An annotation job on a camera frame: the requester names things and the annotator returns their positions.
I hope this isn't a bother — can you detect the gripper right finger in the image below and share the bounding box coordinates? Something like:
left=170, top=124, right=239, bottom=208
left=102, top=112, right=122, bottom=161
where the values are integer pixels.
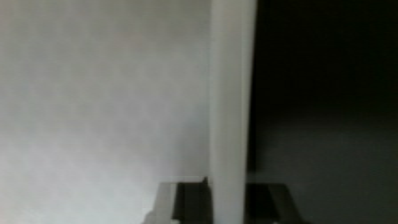
left=246, top=183, right=310, bottom=224

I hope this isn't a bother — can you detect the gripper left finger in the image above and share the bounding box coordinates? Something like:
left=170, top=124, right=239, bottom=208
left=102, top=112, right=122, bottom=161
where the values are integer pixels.
left=143, top=182, right=205, bottom=224

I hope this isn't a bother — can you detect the white desk top tray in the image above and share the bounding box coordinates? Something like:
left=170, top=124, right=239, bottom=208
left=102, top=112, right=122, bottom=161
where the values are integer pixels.
left=0, top=0, right=257, bottom=224

